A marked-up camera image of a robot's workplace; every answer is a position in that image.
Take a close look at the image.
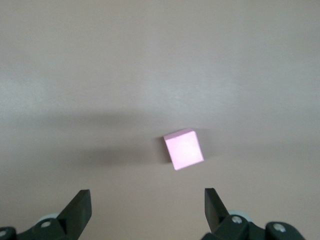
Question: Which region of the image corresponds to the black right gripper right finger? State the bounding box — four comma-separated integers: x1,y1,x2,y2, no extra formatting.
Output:
201,187,305,240

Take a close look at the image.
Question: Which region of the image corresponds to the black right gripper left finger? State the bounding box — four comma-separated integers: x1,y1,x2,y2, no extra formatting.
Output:
0,189,93,240

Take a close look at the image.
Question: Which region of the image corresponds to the light pink foam block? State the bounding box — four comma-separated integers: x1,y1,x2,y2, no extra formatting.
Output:
163,128,205,172

